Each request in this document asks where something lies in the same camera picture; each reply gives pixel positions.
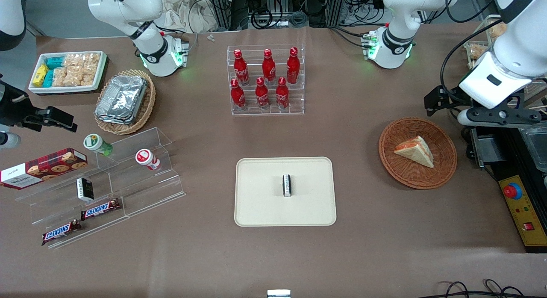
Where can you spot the yellow emergency stop box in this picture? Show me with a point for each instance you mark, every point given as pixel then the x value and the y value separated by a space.
pixel 523 216

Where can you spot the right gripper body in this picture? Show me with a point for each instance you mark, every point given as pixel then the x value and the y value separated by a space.
pixel 12 106

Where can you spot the red capped small bottle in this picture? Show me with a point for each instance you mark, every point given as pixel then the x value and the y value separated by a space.
pixel 146 158

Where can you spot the black tabletop appliance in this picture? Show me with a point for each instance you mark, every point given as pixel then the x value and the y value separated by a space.
pixel 485 148

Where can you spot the light wicker basket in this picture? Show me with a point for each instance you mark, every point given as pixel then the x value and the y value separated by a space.
pixel 147 103

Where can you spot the snickers chocolate bar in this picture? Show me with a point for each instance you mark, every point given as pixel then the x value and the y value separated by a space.
pixel 100 209
pixel 61 232

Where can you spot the green capped small bottle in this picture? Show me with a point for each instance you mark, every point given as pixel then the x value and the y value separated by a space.
pixel 96 144

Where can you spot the white rectangular snack tray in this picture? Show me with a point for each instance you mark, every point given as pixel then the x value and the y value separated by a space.
pixel 64 89

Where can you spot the small black white packet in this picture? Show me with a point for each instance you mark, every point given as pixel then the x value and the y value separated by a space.
pixel 287 186

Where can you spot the teal snack packet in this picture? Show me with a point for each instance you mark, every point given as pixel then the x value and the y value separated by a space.
pixel 48 78
pixel 54 62

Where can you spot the red cola bottle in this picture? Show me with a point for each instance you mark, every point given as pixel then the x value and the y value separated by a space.
pixel 262 96
pixel 241 69
pixel 237 97
pixel 282 95
pixel 268 69
pixel 293 67

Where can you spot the beige crumpled cloth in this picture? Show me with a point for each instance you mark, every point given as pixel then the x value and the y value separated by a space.
pixel 183 13

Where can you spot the red tartan cookie box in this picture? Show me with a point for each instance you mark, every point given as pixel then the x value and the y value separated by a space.
pixel 42 167

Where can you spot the triangular sandwich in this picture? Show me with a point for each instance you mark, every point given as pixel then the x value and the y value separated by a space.
pixel 416 152

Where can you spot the aluminium foil tray stack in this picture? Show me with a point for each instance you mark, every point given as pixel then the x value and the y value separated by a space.
pixel 122 99

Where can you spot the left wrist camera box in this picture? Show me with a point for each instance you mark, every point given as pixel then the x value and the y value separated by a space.
pixel 500 117

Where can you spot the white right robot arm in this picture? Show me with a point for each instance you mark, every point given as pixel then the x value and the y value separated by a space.
pixel 128 7

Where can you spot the small white grey box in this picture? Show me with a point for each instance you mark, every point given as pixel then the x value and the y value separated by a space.
pixel 278 293

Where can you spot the aluminium frame post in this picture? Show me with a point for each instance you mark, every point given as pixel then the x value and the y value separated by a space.
pixel 224 7
pixel 337 7

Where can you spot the clear acrylic stepped shelf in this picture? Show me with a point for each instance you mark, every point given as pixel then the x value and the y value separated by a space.
pixel 141 191

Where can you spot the clear acrylic bottle rack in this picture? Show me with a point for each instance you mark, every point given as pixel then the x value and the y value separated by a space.
pixel 295 99

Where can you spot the small black carton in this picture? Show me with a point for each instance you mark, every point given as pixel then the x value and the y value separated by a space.
pixel 85 189

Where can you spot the yellow snack packet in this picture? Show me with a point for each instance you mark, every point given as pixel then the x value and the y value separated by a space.
pixel 40 75

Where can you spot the brown wicker basket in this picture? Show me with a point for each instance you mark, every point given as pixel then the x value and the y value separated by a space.
pixel 444 161

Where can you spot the clear bag of crackers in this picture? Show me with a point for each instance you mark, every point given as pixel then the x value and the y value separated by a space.
pixel 498 29
pixel 73 77
pixel 60 76
pixel 81 60
pixel 478 52
pixel 89 75

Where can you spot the beige plastic tray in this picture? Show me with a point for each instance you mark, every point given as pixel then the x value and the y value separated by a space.
pixel 260 195

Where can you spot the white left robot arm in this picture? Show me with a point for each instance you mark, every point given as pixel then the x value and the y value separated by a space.
pixel 397 7

